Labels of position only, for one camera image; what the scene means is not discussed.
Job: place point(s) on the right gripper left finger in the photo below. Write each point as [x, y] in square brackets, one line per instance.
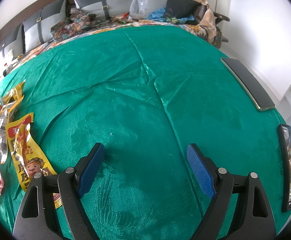
[37, 218]

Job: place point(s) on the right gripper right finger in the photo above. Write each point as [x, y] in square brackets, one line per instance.
[239, 207]

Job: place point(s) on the yellow chicken feet packet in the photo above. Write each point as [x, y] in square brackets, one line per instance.
[27, 156]

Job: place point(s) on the black smartphone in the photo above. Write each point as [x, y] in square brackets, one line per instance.
[284, 135]

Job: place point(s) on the clear label snack packet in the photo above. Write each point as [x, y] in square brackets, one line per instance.
[6, 115]

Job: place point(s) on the grey tablet device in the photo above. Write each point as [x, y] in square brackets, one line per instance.
[250, 84]

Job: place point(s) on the yellow foil snack packet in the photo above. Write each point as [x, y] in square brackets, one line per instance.
[14, 94]

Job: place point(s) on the green satin tablecloth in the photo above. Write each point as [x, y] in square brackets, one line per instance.
[146, 93]

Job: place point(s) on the floral bed sheet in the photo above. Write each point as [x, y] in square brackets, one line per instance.
[191, 27]

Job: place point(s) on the grey white pillow leftmost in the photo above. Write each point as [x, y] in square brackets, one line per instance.
[12, 45]

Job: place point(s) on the beige patterned cloth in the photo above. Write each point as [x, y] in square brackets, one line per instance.
[204, 16]

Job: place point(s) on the patterned folded blanket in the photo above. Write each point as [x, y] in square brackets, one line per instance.
[77, 23]

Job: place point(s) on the dark wooden chair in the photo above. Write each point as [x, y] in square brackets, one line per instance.
[218, 19]

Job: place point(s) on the blue plastic bag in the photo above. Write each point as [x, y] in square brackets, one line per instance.
[159, 16]

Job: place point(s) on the black bag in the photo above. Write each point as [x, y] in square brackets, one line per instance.
[180, 8]

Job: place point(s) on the clear plastic bag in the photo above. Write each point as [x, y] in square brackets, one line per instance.
[138, 9]

